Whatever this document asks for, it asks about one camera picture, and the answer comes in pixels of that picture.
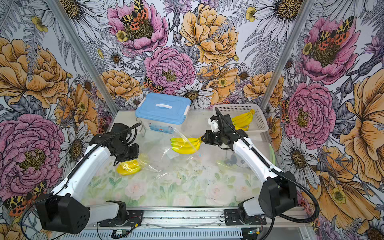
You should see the yellow banana bunch small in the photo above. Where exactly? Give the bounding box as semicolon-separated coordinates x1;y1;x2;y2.
171;138;203;155

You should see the clear zip-top bag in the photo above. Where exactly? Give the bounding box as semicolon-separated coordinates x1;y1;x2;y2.
117;154;162;176
146;130;203;172

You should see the panda print zip-top bag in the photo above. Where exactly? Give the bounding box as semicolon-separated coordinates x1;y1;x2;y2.
216;139;276;174

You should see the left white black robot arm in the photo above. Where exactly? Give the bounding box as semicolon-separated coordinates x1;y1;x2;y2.
35;123;141;234

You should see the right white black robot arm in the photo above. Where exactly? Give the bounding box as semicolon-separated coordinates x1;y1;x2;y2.
202;120;297;219

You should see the white plastic basket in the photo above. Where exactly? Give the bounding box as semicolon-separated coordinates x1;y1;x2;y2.
213;104;269;133

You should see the blue lid storage box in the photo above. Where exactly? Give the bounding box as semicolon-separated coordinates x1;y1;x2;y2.
135;93;192;134

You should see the small green circuit board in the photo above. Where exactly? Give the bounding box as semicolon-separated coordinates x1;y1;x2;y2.
111;229;128;240

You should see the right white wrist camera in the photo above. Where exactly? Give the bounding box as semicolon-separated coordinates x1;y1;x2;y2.
208;116;219;133

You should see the left black corrugated cable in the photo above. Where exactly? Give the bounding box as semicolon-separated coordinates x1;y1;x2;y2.
65;122;142;181

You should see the black corrugated cable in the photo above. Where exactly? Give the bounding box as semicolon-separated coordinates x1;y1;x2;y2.
214;107;321;224
65;122;142;181

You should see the right black corrugated cable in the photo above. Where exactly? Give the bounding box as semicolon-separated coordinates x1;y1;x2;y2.
214;107;321;224

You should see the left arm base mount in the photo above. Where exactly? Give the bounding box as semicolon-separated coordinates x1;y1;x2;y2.
100;210;144;227

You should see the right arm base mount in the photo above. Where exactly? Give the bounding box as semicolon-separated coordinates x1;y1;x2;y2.
224;209;267;226

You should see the aluminium front rail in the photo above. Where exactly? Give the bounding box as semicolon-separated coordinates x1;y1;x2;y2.
54;207;316;240

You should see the left aluminium corner post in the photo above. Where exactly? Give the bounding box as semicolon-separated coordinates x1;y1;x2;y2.
47;1;120;116

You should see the aluminium corner post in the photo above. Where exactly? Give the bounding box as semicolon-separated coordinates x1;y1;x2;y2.
47;1;120;116
259;0;316;110

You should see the right aluminium corner post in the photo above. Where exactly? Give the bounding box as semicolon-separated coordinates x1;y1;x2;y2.
259;0;316;110

